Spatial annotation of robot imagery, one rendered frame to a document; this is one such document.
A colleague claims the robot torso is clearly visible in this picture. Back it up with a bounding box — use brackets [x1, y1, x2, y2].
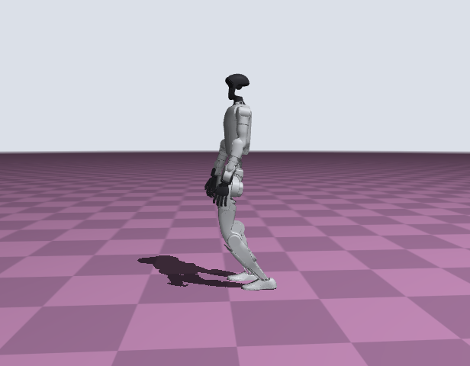
[221, 101, 252, 182]

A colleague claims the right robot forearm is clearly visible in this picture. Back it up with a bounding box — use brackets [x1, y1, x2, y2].
[214, 146, 229, 176]

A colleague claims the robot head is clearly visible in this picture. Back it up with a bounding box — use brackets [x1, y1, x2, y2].
[225, 74, 249, 106]

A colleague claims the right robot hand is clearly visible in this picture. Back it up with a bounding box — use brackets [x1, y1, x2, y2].
[204, 168, 217, 197]

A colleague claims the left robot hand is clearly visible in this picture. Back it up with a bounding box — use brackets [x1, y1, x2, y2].
[211, 174, 233, 207]

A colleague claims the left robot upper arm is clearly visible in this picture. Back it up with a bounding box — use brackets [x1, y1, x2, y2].
[232, 107, 251, 150]

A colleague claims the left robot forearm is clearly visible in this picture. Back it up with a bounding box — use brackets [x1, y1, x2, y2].
[223, 139, 243, 182]

